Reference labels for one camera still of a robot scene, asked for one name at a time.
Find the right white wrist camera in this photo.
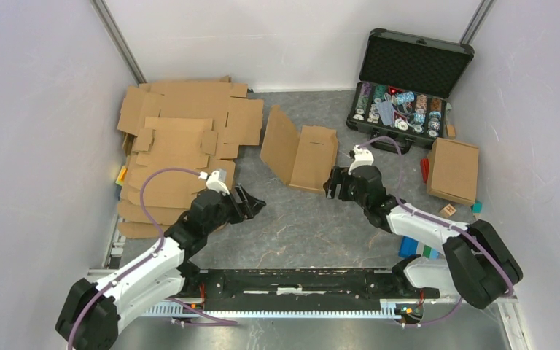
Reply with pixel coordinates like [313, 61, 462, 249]
[348, 145, 374, 176]

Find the wooden letter block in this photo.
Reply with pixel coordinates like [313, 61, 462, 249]
[439, 203, 457, 219]

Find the black poker chip case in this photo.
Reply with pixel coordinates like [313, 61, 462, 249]
[346, 28, 475, 153]

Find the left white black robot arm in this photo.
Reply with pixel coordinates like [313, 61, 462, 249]
[55, 185, 266, 349]

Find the teal cube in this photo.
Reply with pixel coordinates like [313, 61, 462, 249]
[471, 201, 483, 214]

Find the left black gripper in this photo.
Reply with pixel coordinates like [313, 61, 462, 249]
[204, 183, 265, 235]

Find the blue block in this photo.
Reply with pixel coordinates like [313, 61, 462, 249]
[398, 236, 440, 259]

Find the stack of flat cardboard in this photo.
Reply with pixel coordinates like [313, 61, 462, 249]
[117, 76, 264, 239]

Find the cardboard box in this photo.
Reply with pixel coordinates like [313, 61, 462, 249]
[260, 105, 338, 193]
[427, 138, 479, 206]

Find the orange yellow block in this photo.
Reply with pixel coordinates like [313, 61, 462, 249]
[114, 166, 127, 186]

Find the red object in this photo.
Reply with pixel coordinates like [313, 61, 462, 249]
[420, 157, 429, 184]

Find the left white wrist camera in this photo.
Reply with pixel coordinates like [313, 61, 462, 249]
[206, 169, 230, 195]

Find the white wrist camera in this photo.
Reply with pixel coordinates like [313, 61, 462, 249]
[348, 145, 374, 176]
[206, 169, 230, 195]

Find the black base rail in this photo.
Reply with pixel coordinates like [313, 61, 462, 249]
[176, 268, 440, 311]

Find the folded cardboard box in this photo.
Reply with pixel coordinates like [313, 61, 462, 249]
[427, 138, 479, 206]

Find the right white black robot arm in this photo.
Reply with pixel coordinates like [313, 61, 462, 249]
[324, 166, 524, 309]

